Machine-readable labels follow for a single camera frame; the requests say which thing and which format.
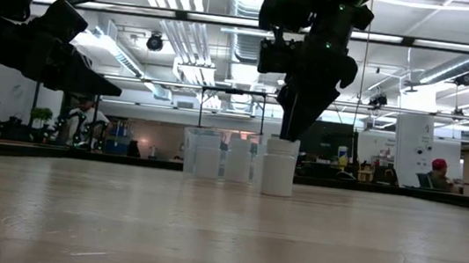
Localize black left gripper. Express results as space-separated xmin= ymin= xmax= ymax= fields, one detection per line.
xmin=0 ymin=0 xmax=133 ymax=99

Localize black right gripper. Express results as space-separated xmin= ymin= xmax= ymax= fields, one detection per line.
xmin=271 ymin=36 xmax=362 ymax=149

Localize white plastic pill bottle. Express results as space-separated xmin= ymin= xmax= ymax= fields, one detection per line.
xmin=192 ymin=133 xmax=224 ymax=181
xmin=260 ymin=135 xmax=301 ymax=200
xmin=223 ymin=136 xmax=255 ymax=185

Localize clear plastic basket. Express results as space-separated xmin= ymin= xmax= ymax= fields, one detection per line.
xmin=180 ymin=124 xmax=268 ymax=186

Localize person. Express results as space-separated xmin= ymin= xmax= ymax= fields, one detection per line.
xmin=424 ymin=157 xmax=458 ymax=194
xmin=63 ymin=93 xmax=114 ymax=151

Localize black computer monitor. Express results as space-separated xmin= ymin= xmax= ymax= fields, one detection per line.
xmin=297 ymin=118 xmax=361 ymax=164

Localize green potted plant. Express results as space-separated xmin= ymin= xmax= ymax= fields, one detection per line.
xmin=29 ymin=106 xmax=55 ymax=129

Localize yellow canister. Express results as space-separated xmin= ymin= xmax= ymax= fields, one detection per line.
xmin=336 ymin=145 xmax=349 ymax=167

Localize blue bin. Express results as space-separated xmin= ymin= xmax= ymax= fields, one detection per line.
xmin=103 ymin=134 xmax=131 ymax=157

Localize black ceiling spotlight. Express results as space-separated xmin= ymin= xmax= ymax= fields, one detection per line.
xmin=144 ymin=31 xmax=166 ymax=54
xmin=452 ymin=70 xmax=469 ymax=88
xmin=368 ymin=92 xmax=389 ymax=110

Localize white building column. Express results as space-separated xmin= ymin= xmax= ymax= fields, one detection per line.
xmin=389 ymin=86 xmax=440 ymax=190

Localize black overhead light bar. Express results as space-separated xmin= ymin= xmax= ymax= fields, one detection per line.
xmin=31 ymin=0 xmax=469 ymax=55

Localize black metal station frame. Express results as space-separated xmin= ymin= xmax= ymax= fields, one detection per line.
xmin=22 ymin=64 xmax=107 ymax=152

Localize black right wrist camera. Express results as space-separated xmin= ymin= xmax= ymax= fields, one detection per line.
xmin=256 ymin=35 xmax=304 ymax=78

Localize black metal frame stand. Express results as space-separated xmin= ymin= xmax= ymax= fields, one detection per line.
xmin=197 ymin=84 xmax=268 ymax=136

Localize thin hanging cable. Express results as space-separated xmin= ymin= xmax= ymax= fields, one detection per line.
xmin=352 ymin=28 xmax=372 ymax=129

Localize silver round air duct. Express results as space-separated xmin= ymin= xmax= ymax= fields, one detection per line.
xmin=221 ymin=0 xmax=273 ymax=65

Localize black table edge frame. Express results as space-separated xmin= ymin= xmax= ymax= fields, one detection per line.
xmin=0 ymin=139 xmax=469 ymax=215

